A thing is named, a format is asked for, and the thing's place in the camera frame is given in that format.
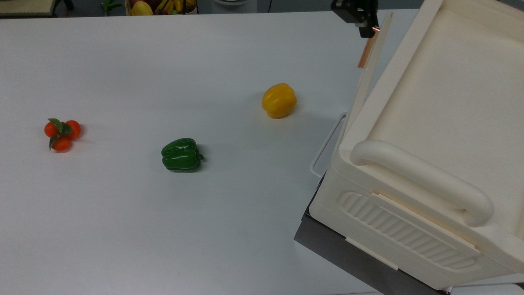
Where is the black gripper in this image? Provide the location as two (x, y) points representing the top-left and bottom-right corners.
(331, 0), (380, 39)

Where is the yellow bell pepper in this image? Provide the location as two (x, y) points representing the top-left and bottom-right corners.
(262, 83), (298, 119)

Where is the white round container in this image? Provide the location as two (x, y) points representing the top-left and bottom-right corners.
(211, 0), (258, 15)

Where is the fruit basket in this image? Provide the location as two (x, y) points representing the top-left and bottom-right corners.
(125, 0), (199, 16)

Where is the green bell pepper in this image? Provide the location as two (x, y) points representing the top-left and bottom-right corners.
(161, 138), (204, 173)

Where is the orange tangerine cluster with leaves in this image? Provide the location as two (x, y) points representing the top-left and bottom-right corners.
(44, 118), (81, 152)

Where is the wooden side table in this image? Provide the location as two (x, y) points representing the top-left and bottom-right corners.
(0, 0), (58, 17)

